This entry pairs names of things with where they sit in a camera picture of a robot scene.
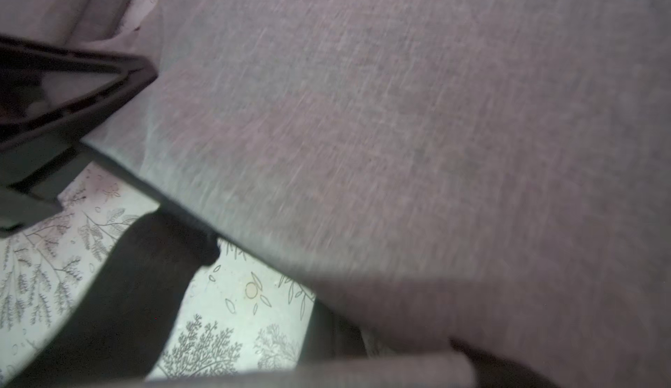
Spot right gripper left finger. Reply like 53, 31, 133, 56
7, 209, 219, 387

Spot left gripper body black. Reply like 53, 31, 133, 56
1, 35, 158, 236

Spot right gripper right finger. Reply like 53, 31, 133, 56
451, 339, 558, 388

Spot grey laptop bag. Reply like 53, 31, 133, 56
80, 0, 671, 388
1, 0, 130, 45

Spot floral patterned table mat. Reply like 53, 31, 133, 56
1, 0, 304, 383

